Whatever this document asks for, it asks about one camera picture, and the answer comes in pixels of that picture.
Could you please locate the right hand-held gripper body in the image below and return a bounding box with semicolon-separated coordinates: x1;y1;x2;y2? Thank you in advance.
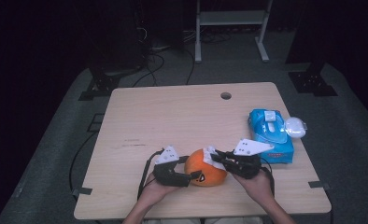
230;138;275;180

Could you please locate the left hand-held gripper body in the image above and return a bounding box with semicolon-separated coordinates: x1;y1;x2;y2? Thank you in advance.
152;145;192;189

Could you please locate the orange plush toy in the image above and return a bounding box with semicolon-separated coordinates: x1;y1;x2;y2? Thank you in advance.
184;148;228;188

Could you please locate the white wet wipe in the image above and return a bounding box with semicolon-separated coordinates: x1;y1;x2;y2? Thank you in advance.
202;145;227;172

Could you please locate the blue wet wipe pack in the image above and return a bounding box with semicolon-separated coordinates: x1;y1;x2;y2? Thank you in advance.
248;107;296;164

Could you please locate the person's left hand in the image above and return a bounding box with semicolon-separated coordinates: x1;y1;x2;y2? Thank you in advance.
138;174;178;209

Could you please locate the person's right hand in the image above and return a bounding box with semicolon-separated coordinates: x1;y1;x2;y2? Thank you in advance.
233;169;275;206

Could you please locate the white round lid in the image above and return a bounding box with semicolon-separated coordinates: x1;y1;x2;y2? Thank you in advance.
284;116;308;139

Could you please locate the grey tape strip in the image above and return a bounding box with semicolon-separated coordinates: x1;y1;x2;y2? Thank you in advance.
72;187;93;197
307;180;332;191

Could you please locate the dark floor outlet plate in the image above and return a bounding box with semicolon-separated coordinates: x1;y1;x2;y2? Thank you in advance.
87;113;106;133

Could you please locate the black stand base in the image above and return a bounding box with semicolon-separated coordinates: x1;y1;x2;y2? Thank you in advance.
288;62;339;97
78;59;143;102

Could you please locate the left hand-held gripper cable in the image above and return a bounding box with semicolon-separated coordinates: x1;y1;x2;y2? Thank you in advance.
136;148;165;200

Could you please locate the hand-held gripper cable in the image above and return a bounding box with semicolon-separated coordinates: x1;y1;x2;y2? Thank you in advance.
136;148;165;200
260;157;276;197

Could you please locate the right hand-held gripper cable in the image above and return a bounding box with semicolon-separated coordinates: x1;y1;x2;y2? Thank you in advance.
260;157;276;197

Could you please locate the black floor cable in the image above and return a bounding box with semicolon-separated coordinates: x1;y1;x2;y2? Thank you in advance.
68;132;97;192
132;52;166;88
185;48;196;86

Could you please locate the white metal stand frame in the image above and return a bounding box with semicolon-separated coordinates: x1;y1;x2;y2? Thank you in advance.
194;0;274;64

